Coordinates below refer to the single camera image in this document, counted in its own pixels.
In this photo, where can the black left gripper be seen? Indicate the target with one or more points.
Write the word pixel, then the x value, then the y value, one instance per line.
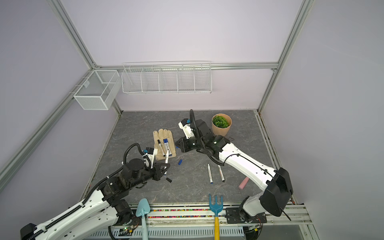
pixel 158 171

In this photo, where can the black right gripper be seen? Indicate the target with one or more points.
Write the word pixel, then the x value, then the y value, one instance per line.
pixel 185 148

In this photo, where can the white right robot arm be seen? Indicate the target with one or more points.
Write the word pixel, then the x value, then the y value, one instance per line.
pixel 275 185

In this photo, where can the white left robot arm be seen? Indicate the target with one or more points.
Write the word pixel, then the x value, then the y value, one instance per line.
pixel 103 206

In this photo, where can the cream work glove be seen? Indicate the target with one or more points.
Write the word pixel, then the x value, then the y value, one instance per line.
pixel 164 134

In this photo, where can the teal garden trowel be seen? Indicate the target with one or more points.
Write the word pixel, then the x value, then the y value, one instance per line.
pixel 142 210

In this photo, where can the terracotta pot with green plant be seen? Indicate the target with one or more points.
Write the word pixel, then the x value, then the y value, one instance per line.
pixel 221 124

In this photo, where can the purple pink small shovel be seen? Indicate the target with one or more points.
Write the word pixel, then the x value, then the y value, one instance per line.
pixel 243 183

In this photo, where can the small white mesh basket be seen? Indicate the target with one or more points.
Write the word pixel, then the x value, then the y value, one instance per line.
pixel 99 90

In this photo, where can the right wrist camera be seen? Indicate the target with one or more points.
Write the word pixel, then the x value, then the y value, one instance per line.
pixel 185 125

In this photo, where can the aluminium front rail base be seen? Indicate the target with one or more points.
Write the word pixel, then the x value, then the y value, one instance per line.
pixel 198 215

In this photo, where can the long white wire basket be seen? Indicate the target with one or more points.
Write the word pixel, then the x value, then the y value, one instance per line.
pixel 176 77

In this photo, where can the teal fork yellow handle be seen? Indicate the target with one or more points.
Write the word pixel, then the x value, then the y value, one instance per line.
pixel 216 208

